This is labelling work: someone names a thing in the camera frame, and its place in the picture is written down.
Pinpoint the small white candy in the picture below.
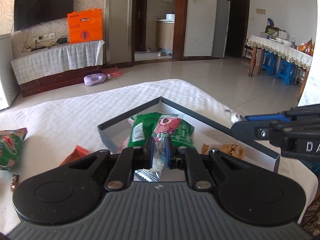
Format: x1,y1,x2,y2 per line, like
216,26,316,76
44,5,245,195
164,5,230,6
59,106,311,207
224,109,244,124

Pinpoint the brown nut snack packet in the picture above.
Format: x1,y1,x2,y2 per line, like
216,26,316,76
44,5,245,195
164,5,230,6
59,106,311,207
201,144,245,159

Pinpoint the green chips bag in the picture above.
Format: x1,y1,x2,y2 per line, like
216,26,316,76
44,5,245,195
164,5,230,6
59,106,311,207
125,112,195,147
0,128,28,171

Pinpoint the pink bear snack packet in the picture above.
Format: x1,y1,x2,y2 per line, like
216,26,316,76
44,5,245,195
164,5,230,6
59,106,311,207
135,114,183,182

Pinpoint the long orange snack bar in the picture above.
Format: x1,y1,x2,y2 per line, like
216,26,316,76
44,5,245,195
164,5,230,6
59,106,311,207
60,145,89,166

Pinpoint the brown foil candy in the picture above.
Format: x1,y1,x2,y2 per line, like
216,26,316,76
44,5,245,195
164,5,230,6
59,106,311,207
10,174,20,192

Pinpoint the grey shallow cardboard box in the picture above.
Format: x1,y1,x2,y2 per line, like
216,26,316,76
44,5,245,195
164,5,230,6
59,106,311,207
98,96,280,173

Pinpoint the blue plastic stool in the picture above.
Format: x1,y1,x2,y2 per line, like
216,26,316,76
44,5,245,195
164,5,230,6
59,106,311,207
261,51,278,76
275,59,297,86

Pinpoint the dining table with lace cloth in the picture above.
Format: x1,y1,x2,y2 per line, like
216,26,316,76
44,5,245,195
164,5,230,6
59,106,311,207
246,35,312,101

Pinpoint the white tablecloth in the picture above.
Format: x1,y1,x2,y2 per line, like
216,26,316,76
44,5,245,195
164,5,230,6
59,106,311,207
0,78,315,235

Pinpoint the purple detergent bottle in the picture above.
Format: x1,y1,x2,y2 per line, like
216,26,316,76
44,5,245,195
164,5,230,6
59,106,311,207
84,73,111,86

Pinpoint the grey refrigerator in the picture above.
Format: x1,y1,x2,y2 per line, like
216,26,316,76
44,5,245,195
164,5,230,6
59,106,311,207
212,0,231,59

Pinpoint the green chips bag on table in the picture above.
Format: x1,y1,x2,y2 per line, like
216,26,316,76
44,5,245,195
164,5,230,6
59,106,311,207
0,128,28,171

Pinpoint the tv cabinet with white cloth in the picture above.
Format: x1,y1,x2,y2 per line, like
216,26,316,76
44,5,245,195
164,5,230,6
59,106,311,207
11,40,105,97

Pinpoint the kitchen counter cabinet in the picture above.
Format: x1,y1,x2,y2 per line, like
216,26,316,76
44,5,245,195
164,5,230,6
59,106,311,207
155,20,175,53

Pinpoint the orange gift box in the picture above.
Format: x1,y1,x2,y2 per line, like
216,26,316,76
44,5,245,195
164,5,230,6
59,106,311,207
67,8,103,44

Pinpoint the white pot on counter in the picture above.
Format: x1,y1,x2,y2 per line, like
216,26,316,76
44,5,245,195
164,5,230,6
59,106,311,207
165,13,175,22

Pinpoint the black wall television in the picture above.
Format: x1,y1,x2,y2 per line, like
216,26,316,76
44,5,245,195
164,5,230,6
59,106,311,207
14,0,73,31

